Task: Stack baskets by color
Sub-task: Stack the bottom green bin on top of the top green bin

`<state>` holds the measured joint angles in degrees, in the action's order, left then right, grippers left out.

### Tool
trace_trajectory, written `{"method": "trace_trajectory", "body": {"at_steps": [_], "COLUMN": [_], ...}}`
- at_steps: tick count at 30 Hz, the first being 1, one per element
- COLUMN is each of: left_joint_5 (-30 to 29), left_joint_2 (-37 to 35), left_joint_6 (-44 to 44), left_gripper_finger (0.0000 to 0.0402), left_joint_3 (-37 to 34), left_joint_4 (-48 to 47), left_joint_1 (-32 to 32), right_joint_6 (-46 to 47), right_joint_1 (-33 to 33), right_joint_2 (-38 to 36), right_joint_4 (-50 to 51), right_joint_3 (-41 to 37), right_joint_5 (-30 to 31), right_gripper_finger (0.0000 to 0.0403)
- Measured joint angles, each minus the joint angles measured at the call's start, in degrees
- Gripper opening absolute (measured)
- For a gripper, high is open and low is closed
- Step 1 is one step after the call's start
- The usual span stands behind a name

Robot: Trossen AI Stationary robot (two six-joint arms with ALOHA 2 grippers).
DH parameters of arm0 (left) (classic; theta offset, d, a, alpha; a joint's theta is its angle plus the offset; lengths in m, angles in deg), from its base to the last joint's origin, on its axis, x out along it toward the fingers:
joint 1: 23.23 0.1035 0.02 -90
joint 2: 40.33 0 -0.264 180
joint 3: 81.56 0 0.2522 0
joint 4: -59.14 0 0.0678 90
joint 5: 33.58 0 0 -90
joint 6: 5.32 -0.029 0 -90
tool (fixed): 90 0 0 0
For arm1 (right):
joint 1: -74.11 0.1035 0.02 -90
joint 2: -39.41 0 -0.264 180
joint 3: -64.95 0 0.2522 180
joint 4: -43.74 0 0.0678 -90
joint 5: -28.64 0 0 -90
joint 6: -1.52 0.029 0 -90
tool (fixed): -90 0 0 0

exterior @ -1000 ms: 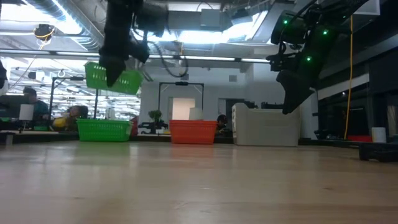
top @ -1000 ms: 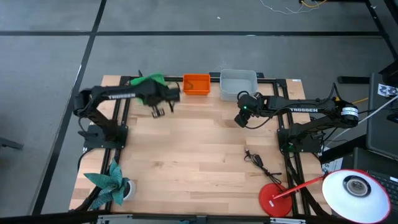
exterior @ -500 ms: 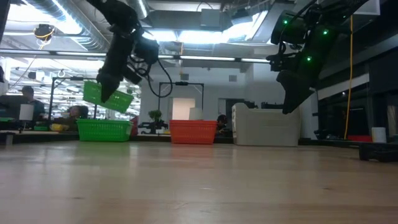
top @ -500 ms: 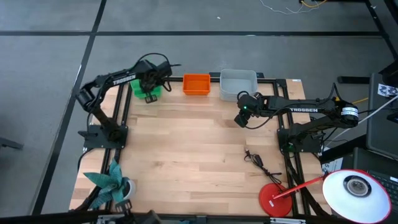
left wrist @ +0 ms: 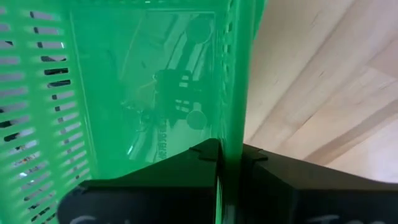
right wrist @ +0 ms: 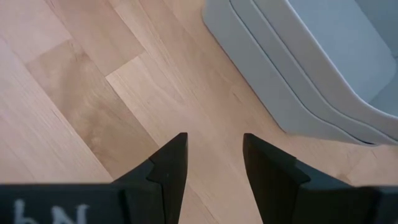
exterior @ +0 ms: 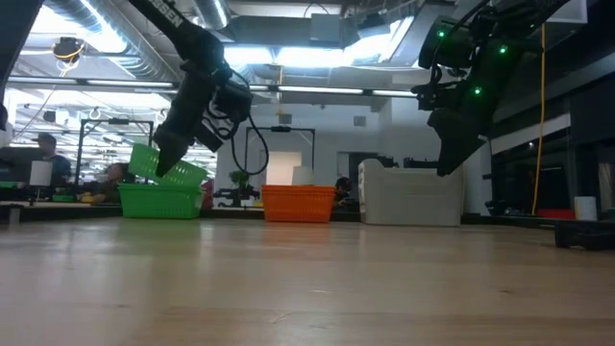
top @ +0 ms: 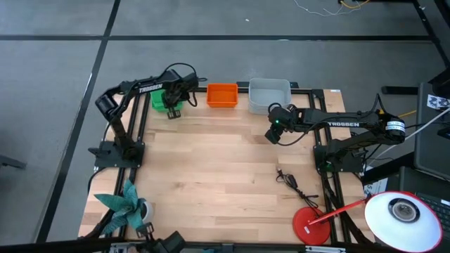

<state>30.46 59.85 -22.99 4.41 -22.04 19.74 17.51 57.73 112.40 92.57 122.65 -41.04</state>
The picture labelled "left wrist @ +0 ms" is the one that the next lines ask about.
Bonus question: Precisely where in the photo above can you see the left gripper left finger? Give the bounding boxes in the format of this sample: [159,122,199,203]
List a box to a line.
[79,138,221,224]

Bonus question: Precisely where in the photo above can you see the green plastic slotted basket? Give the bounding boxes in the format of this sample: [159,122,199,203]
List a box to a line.
[0,0,268,224]

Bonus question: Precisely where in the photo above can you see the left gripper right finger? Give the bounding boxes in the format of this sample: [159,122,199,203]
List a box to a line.
[237,144,387,224]

